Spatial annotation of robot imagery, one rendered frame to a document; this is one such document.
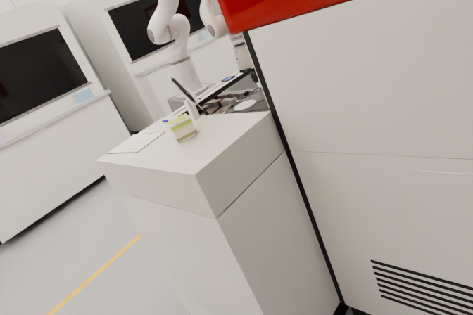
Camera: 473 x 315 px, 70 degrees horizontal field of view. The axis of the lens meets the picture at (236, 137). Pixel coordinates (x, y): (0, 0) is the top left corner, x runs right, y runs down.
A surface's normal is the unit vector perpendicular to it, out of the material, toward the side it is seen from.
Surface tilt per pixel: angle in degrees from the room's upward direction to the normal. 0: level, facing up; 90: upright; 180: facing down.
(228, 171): 90
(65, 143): 90
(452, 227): 90
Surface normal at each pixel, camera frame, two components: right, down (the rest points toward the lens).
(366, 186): -0.61, 0.51
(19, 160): 0.70, 0.01
